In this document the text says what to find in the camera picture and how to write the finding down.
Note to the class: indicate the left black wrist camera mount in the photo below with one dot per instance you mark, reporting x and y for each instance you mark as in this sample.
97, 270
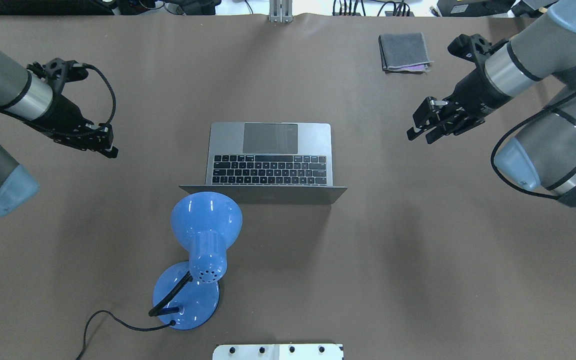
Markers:
58, 72

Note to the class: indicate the aluminium frame post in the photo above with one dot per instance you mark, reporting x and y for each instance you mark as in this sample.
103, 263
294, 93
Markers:
280, 11

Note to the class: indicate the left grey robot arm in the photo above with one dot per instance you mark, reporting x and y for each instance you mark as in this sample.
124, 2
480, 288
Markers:
33, 96

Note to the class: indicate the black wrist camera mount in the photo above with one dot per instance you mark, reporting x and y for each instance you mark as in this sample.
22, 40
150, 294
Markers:
58, 72
474, 48

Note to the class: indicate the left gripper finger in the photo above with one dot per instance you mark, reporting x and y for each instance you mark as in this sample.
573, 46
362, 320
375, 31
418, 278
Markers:
111, 152

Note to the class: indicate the blue desk lamp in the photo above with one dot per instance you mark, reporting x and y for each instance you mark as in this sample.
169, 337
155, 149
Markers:
187, 294

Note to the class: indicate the folded grey purple cloth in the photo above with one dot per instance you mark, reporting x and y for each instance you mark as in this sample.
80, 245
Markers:
404, 52

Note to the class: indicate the grey laptop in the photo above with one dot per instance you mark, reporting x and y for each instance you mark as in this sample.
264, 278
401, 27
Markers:
287, 163

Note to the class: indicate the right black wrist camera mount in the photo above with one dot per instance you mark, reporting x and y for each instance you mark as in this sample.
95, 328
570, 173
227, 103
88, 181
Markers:
474, 48

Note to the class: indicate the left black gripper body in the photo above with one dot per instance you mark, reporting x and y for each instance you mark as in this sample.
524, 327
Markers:
66, 115

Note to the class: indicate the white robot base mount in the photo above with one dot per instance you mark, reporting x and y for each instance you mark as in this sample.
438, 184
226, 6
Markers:
280, 351

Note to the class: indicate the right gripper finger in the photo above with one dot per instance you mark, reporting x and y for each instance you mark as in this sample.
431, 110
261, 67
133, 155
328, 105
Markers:
445, 128
418, 129

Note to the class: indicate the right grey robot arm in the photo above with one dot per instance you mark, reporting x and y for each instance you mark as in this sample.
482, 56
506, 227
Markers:
537, 156

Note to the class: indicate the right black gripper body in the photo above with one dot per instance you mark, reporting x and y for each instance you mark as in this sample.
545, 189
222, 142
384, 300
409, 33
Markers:
474, 94

